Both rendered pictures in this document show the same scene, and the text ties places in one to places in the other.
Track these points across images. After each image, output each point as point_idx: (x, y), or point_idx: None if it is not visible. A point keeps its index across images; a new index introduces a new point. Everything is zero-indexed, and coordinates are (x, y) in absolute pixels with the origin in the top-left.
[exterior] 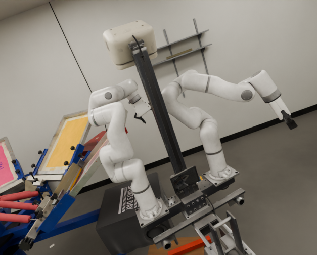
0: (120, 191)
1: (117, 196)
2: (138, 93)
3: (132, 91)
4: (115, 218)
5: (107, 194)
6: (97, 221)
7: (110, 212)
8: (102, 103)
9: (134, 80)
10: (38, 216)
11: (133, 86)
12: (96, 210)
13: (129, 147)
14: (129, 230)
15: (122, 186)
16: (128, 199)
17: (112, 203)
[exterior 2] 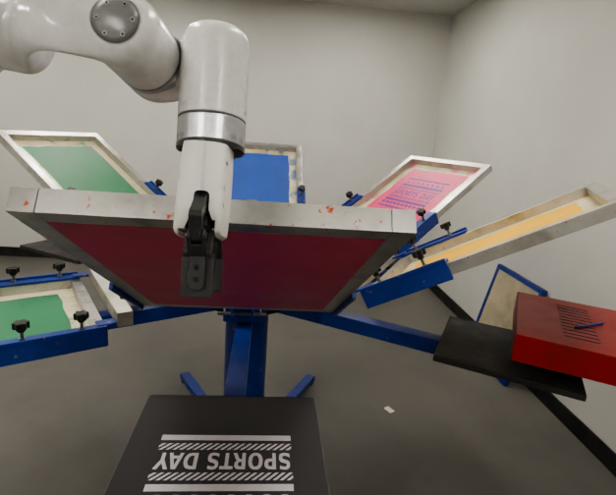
0: (275, 432)
1: (252, 426)
2: (203, 113)
3: (27, 50)
4: (148, 428)
5: (281, 405)
6: (174, 395)
7: (185, 418)
8: None
9: (106, 1)
10: None
11: (29, 24)
12: (239, 395)
13: None
14: None
15: (302, 436)
16: (211, 455)
17: (227, 419)
